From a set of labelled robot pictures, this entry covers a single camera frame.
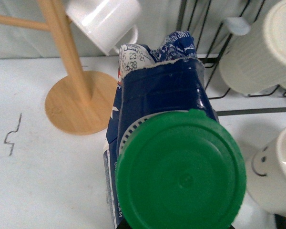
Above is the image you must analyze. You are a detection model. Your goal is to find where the cream mug with black handle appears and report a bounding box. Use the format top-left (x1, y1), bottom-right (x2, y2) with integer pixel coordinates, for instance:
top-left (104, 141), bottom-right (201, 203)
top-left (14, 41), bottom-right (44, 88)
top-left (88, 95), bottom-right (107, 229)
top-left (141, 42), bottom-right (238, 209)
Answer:
top-left (241, 125), bottom-right (286, 229)

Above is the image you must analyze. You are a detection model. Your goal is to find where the white glossy mug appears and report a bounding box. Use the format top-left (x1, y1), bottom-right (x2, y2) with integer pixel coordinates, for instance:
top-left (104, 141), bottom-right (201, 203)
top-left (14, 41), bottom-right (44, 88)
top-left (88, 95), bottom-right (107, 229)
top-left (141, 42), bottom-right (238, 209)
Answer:
top-left (66, 0), bottom-right (142, 56)

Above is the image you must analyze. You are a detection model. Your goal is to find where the blue milk carton green cap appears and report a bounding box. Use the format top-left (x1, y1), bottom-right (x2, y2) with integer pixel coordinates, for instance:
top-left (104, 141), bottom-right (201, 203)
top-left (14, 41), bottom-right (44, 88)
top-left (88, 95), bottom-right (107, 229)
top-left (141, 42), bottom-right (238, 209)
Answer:
top-left (103, 31), bottom-right (246, 229)

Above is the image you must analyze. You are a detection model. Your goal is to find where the cream ribbed mug left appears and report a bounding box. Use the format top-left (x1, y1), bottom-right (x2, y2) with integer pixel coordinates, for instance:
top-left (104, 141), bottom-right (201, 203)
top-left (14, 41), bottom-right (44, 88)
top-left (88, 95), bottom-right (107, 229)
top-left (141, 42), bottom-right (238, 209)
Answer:
top-left (219, 0), bottom-right (286, 94)

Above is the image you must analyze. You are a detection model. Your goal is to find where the wooden mug tree stand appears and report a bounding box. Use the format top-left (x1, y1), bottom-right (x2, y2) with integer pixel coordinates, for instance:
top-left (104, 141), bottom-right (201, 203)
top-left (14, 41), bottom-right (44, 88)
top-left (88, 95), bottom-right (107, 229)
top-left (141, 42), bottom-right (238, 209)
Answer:
top-left (0, 0), bottom-right (117, 135)

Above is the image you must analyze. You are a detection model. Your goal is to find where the black wire mug rack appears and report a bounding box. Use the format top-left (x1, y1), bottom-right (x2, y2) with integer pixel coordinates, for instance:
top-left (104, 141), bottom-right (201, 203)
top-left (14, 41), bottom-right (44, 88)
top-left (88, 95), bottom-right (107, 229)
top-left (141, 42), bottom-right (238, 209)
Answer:
top-left (176, 0), bottom-right (286, 116)

